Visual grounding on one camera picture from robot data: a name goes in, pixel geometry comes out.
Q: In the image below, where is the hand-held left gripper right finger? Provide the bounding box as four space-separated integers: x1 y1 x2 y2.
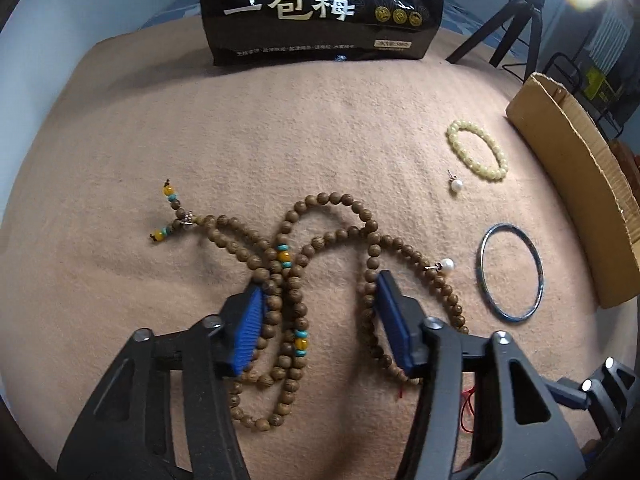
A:
375 270 606 480

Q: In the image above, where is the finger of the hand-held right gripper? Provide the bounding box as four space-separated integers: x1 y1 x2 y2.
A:
547 357 633 443

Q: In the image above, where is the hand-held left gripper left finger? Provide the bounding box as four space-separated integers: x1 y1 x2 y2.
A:
57 285 268 480

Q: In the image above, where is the wooden bead necklace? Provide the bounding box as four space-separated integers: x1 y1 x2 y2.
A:
150 177 471 433

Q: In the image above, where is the metal bangle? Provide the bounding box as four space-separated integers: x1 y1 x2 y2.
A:
477 223 544 321

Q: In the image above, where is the beige blanket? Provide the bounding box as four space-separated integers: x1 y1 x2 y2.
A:
0 12 640 480

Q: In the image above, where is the cardboard box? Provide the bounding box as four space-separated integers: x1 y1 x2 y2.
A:
506 72 640 309

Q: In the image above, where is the black snack bag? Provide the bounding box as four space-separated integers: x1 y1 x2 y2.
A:
198 0 443 67

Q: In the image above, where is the white radiator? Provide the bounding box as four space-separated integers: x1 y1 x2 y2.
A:
590 7 633 61

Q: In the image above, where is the red string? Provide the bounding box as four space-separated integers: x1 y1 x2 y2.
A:
395 385 476 432

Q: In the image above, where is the yellow bead bracelet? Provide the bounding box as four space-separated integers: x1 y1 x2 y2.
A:
446 119 509 181

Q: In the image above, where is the black wire rack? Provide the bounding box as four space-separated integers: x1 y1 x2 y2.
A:
542 52 628 138

